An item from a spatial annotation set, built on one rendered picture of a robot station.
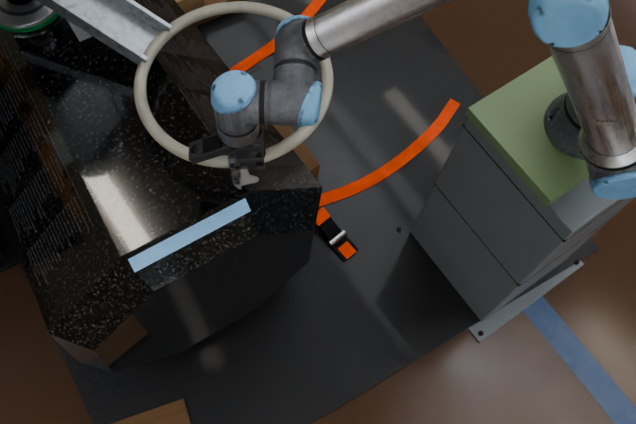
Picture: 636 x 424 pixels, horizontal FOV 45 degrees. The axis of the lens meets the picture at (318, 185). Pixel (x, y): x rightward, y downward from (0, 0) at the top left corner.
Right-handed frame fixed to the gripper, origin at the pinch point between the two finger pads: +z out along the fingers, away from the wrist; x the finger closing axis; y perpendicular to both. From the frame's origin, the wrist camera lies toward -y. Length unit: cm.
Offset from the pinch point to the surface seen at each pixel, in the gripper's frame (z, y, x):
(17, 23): -3, -56, 46
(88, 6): -11, -36, 44
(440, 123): 87, 72, 65
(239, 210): 7.4, 0.2, -6.0
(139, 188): 3.4, -23.7, -0.8
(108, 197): 3.1, -30.9, -2.9
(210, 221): 6.5, -6.9, -9.1
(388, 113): 86, 52, 70
